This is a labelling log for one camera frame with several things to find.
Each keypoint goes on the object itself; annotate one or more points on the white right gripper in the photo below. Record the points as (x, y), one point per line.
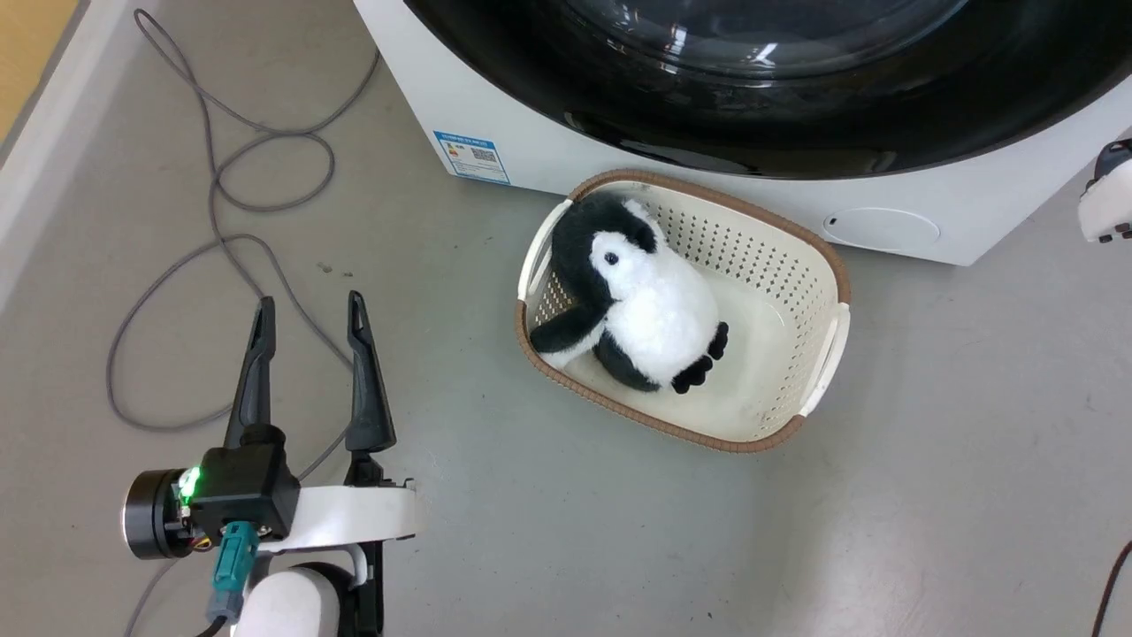
(1111, 203)

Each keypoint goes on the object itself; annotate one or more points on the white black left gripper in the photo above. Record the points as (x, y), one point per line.
(354, 515)

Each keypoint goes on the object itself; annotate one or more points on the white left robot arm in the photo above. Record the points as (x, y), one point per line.
(287, 606)

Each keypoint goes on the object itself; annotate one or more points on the black round glass washer door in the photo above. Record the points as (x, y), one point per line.
(796, 115)

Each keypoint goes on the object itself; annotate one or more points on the white front-load washing machine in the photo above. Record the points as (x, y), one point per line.
(478, 97)

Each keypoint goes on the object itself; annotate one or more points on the round white filter cover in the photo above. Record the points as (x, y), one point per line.
(881, 229)

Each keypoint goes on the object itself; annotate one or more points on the blue white energy label sticker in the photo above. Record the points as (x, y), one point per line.
(471, 157)

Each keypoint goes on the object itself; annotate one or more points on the black white penguin plush toy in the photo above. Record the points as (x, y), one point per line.
(659, 310)

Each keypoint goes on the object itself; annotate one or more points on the cream laundry basket brown rim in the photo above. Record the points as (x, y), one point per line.
(778, 354)

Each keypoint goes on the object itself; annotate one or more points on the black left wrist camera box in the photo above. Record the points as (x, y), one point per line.
(234, 495)

